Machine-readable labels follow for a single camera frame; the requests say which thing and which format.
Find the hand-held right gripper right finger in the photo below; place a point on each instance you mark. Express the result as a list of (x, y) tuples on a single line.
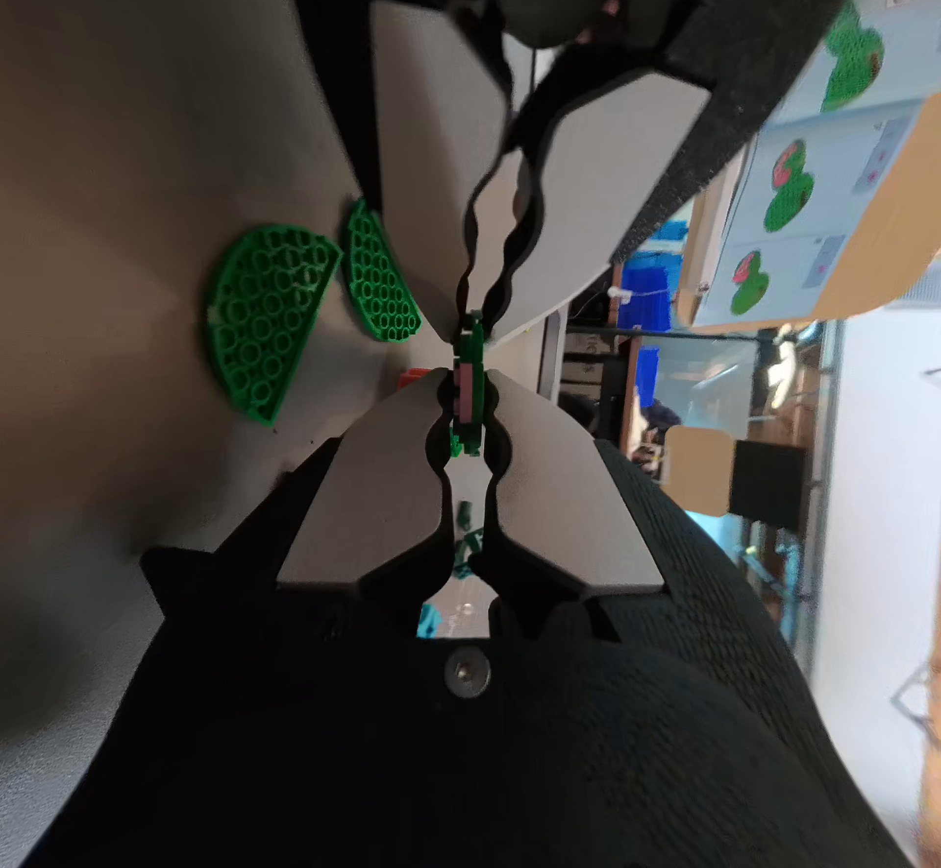
[(566, 508)]

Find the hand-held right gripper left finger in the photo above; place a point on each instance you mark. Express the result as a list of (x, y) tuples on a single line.
[(367, 500)]

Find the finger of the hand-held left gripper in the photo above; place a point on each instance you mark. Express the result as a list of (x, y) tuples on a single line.
[(595, 177), (426, 148)]

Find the pink lego brick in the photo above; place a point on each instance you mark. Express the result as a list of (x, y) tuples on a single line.
[(464, 390)]

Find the green lego plate assembly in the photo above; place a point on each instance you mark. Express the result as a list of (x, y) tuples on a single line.
[(476, 361)]

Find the dark green lego pieces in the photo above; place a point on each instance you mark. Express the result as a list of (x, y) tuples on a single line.
[(469, 541)]

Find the orange lego piece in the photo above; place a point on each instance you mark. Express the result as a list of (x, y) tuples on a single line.
[(413, 376)]

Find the teal lego piece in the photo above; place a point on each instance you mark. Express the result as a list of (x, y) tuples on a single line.
[(428, 622)]

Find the green half-round lego plate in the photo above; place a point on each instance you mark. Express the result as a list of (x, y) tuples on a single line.
[(264, 324), (382, 280)]

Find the lego instruction booklet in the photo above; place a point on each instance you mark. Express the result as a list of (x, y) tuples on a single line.
[(831, 118)]

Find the long wooden desk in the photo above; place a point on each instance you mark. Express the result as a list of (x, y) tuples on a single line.
[(631, 398)]

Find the tan rounded board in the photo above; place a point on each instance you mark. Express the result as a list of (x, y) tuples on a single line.
[(698, 471)]

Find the grey flat panel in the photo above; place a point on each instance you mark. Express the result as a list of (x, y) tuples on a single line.
[(551, 361)]

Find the printed cardboard box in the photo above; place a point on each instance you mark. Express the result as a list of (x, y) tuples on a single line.
[(584, 361)]

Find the black panel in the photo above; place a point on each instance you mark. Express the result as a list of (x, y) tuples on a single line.
[(768, 482)]

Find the wooden booklet stand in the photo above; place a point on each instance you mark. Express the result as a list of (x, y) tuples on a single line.
[(889, 251)]

